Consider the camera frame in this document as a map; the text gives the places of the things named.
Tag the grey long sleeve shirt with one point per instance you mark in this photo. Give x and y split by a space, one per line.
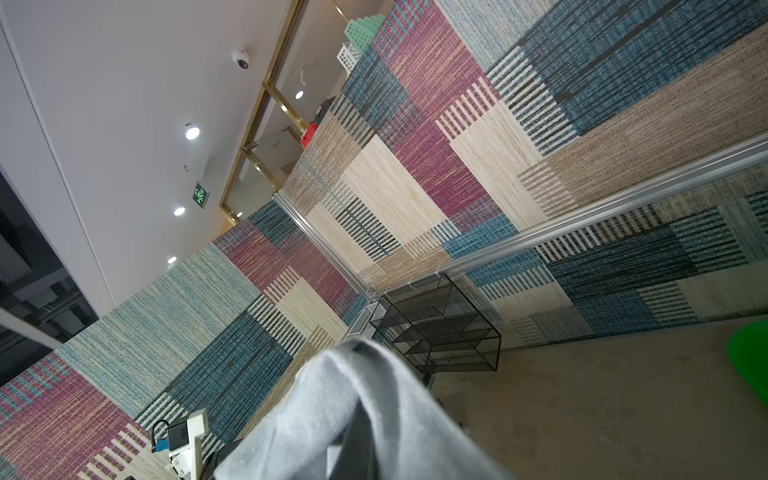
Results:
355 411

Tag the green plastic basket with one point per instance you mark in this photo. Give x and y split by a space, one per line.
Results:
747 351

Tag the green exit sign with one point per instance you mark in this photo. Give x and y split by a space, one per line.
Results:
200 195

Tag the white wire mesh tray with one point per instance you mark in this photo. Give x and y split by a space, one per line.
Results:
363 326

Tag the black wire shelf rack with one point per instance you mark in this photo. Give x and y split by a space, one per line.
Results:
437 328

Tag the white ceiling security camera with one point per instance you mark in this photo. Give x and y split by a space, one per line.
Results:
241 57

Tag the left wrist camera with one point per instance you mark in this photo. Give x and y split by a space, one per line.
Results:
184 444

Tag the aluminium back rail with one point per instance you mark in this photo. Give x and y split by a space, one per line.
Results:
731 160

